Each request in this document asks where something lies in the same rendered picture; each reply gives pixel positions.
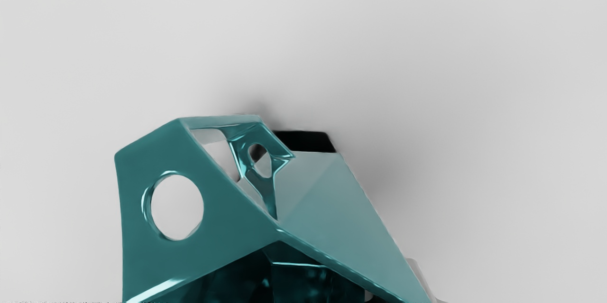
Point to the teal faceted mug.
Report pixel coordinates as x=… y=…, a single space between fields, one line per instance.
x=237 y=227

